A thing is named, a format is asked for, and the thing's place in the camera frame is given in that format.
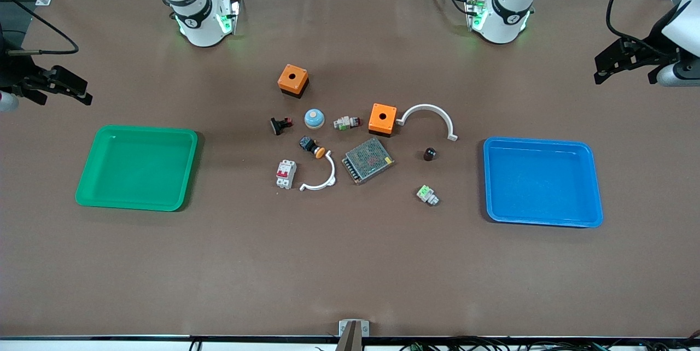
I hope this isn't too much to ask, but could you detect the white red circuit breaker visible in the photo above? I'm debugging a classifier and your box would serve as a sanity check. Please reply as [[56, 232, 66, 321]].
[[276, 159, 298, 190]]

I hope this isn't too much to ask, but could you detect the green plastic tray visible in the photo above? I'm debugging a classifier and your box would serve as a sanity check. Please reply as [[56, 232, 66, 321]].
[[75, 125, 199, 212]]

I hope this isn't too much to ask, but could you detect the blue plastic tray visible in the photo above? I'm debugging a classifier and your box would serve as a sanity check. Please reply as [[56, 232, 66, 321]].
[[483, 137, 604, 228]]

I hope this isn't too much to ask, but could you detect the metal left base connector plate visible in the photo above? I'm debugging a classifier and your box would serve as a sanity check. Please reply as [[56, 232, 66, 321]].
[[464, 0, 488, 32]]

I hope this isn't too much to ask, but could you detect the metal base connector plate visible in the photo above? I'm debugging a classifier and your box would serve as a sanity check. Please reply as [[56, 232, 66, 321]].
[[464, 0, 488, 32], [218, 0, 241, 36]]

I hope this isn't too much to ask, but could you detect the metal right base connector plate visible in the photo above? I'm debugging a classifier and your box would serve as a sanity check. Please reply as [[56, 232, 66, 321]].
[[218, 0, 241, 36]]

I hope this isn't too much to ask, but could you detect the orange button box upper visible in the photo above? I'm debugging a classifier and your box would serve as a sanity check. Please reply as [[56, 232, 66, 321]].
[[277, 63, 310, 100]]

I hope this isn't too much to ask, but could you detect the green white contact block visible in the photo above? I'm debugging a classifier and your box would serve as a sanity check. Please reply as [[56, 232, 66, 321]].
[[417, 185, 440, 207]]

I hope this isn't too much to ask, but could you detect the orange button box black base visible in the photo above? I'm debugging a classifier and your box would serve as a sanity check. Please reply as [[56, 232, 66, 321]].
[[368, 103, 398, 137]]

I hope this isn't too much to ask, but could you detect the orange black push button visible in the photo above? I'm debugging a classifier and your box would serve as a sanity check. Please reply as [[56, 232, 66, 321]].
[[299, 136, 326, 159]]

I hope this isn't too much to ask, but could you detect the metal mesh power supply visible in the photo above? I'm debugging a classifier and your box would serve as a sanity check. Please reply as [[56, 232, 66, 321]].
[[342, 138, 395, 185]]

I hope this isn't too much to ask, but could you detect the brown table mat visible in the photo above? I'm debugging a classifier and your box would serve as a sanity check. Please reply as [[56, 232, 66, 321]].
[[0, 0, 700, 338]]

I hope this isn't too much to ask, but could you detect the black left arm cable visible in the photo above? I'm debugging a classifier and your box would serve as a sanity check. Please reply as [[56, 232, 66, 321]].
[[605, 0, 679, 59]]

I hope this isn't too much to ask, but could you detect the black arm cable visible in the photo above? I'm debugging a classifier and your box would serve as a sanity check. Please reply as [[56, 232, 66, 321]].
[[605, 0, 679, 59], [0, 0, 79, 56]]

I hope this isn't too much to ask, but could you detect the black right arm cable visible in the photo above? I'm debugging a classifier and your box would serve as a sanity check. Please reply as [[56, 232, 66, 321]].
[[0, 0, 79, 56]]

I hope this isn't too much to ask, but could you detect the large white half ring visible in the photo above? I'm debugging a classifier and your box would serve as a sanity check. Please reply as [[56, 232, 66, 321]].
[[396, 104, 459, 142]]

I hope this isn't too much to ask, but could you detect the small white half ring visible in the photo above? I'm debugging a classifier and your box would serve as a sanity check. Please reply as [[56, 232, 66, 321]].
[[299, 153, 337, 192]]

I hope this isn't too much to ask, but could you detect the grey metal table bracket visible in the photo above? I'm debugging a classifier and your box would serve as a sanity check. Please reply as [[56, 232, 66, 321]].
[[339, 320, 370, 351]]

